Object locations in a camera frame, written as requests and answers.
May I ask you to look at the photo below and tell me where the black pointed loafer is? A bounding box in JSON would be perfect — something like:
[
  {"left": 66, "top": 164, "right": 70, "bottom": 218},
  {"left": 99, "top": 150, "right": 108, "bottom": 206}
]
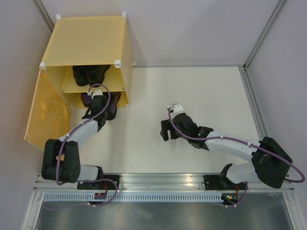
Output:
[{"left": 87, "top": 65, "right": 111, "bottom": 86}]

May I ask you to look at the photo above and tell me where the black leather shoe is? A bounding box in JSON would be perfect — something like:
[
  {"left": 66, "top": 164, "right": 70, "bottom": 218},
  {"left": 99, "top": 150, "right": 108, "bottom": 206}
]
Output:
[{"left": 72, "top": 66, "right": 88, "bottom": 87}]

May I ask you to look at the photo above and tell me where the purple loafer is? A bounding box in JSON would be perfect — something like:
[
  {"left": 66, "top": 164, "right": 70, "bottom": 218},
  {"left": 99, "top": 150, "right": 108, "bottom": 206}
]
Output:
[
  {"left": 80, "top": 93, "right": 92, "bottom": 107},
  {"left": 107, "top": 92, "right": 121, "bottom": 120}
]

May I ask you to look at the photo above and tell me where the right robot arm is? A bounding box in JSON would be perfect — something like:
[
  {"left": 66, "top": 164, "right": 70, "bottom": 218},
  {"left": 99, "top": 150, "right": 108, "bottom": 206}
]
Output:
[{"left": 160, "top": 113, "right": 293, "bottom": 189}]

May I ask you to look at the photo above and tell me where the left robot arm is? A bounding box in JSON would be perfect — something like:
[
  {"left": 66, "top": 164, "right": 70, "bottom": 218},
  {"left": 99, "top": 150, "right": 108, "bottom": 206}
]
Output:
[{"left": 41, "top": 92, "right": 120, "bottom": 190}]

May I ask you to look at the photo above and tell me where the yellow shoe cabinet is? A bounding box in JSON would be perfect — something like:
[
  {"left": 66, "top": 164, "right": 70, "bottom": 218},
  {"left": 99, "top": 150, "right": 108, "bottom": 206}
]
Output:
[{"left": 36, "top": 14, "right": 133, "bottom": 108}]

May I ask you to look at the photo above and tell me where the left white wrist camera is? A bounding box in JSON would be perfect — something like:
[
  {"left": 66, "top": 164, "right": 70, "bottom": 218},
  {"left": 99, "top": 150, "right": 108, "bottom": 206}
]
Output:
[{"left": 87, "top": 89, "right": 103, "bottom": 98}]

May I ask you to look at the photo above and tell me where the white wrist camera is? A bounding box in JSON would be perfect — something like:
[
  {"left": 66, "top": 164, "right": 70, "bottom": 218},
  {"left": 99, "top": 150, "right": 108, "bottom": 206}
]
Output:
[
  {"left": 87, "top": 89, "right": 103, "bottom": 98},
  {"left": 168, "top": 103, "right": 184, "bottom": 117}
]

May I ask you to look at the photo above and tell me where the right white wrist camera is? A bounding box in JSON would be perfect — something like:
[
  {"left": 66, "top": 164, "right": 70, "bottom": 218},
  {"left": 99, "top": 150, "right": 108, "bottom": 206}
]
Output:
[{"left": 168, "top": 103, "right": 184, "bottom": 117}]

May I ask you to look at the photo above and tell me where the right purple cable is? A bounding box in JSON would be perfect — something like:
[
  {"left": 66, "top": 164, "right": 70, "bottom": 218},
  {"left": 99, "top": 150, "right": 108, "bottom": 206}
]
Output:
[{"left": 167, "top": 107, "right": 306, "bottom": 209}]

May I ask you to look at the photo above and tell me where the purple cable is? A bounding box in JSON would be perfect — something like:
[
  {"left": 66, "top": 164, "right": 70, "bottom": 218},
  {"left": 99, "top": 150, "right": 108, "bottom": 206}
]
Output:
[
  {"left": 42, "top": 83, "right": 119, "bottom": 211},
  {"left": 167, "top": 107, "right": 306, "bottom": 209}
]

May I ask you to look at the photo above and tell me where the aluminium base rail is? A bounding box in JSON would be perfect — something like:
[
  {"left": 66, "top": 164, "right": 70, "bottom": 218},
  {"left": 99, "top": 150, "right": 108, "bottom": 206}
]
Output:
[{"left": 33, "top": 173, "right": 294, "bottom": 193}]

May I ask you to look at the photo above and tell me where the white slotted cable duct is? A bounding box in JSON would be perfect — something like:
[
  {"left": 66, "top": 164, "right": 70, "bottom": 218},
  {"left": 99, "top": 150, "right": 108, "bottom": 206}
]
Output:
[{"left": 44, "top": 192, "right": 223, "bottom": 202}]

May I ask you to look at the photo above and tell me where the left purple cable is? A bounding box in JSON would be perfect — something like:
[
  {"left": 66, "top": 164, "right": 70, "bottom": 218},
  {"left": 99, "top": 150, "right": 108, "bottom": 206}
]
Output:
[{"left": 42, "top": 83, "right": 119, "bottom": 211}]

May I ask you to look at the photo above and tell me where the left aluminium frame post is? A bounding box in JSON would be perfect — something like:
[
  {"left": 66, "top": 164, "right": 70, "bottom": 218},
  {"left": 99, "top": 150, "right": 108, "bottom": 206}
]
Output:
[{"left": 32, "top": 0, "right": 55, "bottom": 33}]

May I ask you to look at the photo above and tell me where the right aluminium frame profile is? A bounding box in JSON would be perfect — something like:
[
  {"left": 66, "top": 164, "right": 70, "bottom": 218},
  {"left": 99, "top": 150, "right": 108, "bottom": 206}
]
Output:
[{"left": 238, "top": 0, "right": 307, "bottom": 230}]

